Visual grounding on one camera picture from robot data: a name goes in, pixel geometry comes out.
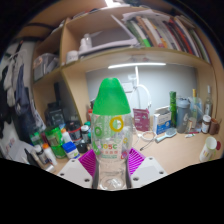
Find brown jar with white lid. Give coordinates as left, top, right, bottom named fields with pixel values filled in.
left=201, top=114, right=212, bottom=134

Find clear glass bottle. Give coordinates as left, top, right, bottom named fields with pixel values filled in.
left=203, top=85, right=214, bottom=118

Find clear bottle with green cap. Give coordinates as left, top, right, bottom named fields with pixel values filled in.
left=90, top=77, right=134, bottom=192

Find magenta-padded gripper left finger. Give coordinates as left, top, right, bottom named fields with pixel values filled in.
left=57, top=148, right=100, bottom=189

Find black appliance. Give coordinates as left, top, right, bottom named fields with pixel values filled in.
left=44, top=101, right=66, bottom=128

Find maroon pouch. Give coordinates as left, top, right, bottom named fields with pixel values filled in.
left=132, top=107, right=151, bottom=133

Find light blue hairbrush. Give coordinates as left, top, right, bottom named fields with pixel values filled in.
left=154, top=127, right=178, bottom=144

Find grey shaker bottle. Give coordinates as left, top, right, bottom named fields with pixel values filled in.
left=175, top=97, right=191, bottom=134

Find white and blue box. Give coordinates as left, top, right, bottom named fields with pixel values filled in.
left=153, top=105, right=173, bottom=136

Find white jar with blue lid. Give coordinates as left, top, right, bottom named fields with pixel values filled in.
left=61, top=141, right=81, bottom=160

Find white cup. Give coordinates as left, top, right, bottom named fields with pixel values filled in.
left=199, top=136, right=218, bottom=163

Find blue bottle with yellow cap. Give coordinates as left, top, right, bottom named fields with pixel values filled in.
left=189, top=88, right=203, bottom=131

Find green jar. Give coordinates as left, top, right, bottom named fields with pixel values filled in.
left=44, top=125, right=68, bottom=159

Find hanging clothes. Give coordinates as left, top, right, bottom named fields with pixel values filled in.
left=0, top=43, right=38, bottom=141

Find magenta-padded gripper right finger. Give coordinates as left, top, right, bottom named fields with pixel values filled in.
left=124, top=147, right=168, bottom=189

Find wooden shelf unit with books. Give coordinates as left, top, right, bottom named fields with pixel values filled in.
left=13, top=0, right=223, bottom=141

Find white bottle with orange cap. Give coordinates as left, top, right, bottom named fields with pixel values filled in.
left=42, top=143, right=58, bottom=167

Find white desk lamp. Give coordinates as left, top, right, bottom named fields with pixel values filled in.
left=107, top=61, right=167, bottom=101

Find dark jar with red label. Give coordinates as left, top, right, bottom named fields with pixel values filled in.
left=68, top=121, right=83, bottom=143

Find brown cup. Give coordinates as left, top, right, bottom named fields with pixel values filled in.
left=209, top=117, right=222, bottom=136

